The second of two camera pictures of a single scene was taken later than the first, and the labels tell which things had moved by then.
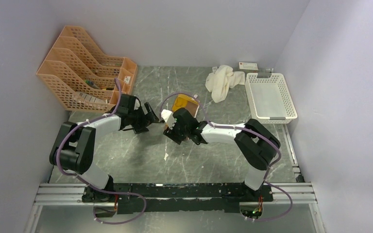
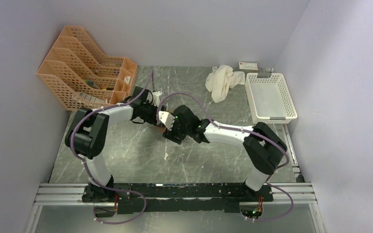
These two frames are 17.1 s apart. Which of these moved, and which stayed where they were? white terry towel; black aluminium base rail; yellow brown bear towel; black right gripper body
Moved: yellow brown bear towel
Stayed: black aluminium base rail; black right gripper body; white terry towel
